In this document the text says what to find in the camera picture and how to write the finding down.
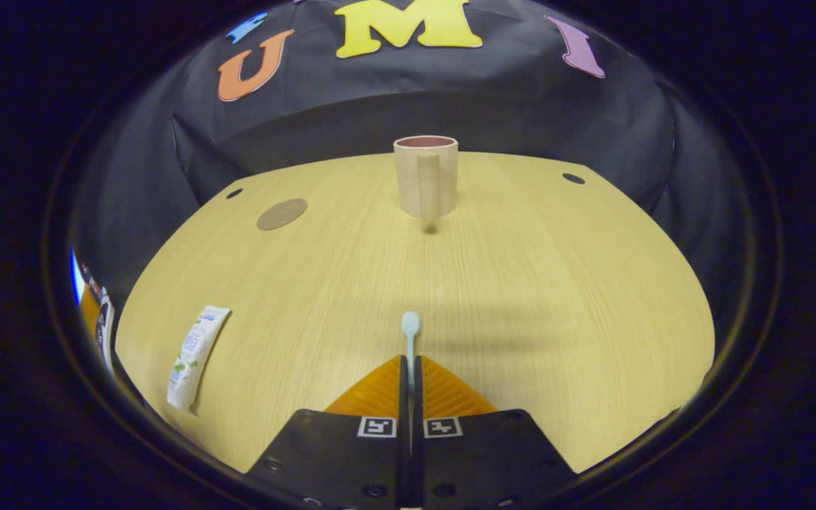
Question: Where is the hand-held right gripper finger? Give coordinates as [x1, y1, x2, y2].
[245, 354, 409, 510]
[412, 354, 579, 510]

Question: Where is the white toothpaste tube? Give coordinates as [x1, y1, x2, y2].
[166, 305, 232, 412]

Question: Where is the pale green toothbrush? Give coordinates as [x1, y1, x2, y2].
[401, 312, 421, 392]

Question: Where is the brown round coaster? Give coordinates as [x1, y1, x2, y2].
[256, 198, 308, 232]

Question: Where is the beige cup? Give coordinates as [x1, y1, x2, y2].
[393, 135, 460, 219]

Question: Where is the computer monitor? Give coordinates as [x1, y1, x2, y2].
[70, 248, 88, 307]

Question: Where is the black backdrop cloth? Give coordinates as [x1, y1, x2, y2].
[72, 0, 731, 305]

